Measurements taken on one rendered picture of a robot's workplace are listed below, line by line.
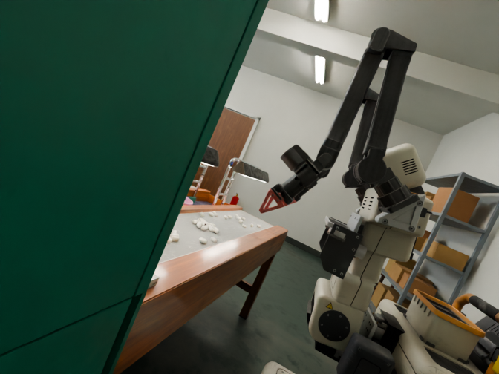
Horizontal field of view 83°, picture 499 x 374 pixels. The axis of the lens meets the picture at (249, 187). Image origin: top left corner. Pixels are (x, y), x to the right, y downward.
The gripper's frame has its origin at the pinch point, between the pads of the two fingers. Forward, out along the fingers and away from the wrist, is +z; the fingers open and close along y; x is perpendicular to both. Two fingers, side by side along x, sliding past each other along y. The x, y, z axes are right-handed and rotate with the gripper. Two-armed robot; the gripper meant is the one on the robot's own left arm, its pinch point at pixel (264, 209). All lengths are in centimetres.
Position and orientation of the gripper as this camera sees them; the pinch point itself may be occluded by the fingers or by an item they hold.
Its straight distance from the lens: 91.8
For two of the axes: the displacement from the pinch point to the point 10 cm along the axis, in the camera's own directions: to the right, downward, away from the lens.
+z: -7.6, 6.3, 1.6
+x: 6.1, 7.7, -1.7
